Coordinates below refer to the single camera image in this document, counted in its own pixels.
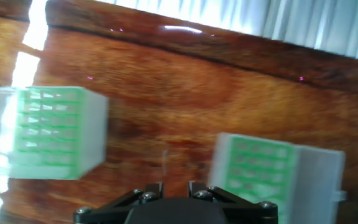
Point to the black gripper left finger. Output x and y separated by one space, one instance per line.
110 213

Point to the tall translucent green tip box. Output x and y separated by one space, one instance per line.
319 180

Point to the glossy brown wooden board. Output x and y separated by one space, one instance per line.
197 93

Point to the low green rack tip box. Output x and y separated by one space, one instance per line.
92 133

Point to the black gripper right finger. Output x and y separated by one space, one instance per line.
244 213

